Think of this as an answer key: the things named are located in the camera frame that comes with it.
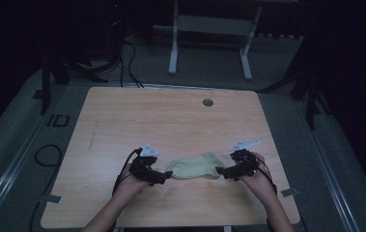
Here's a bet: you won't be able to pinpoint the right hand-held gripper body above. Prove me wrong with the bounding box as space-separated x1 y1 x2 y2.
228 139 262 178

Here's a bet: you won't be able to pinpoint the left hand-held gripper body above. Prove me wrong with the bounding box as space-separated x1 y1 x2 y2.
128 142 160 185

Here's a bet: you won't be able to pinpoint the person's left hand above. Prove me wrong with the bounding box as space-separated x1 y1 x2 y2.
114 164 151 203

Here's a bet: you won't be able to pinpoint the person's right hand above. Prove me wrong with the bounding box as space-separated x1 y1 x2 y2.
239 152 278 201

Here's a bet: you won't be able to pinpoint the grey tape piece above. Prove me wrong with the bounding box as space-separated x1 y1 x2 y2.
280 188 300 198
42 193 64 205

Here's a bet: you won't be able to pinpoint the black metal stand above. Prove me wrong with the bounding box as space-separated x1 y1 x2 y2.
257 38 333 131
31 52 111 116

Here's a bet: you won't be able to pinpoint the left hand-held gripper cable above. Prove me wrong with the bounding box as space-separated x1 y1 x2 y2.
111 147 144 196

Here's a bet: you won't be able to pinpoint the hand-held gripper cable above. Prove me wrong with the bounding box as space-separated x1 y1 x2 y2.
253 157 279 196
111 147 144 196

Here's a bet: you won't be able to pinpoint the right hand-held gripper cable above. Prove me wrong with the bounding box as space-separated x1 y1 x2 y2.
253 157 279 196

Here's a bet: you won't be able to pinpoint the black floor cables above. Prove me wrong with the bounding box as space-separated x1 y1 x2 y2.
118 39 145 89

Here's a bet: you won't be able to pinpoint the black cable loop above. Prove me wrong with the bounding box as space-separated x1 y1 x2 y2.
34 144 64 168

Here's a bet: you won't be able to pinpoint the white desk frame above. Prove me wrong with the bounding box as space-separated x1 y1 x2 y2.
153 0 300 81

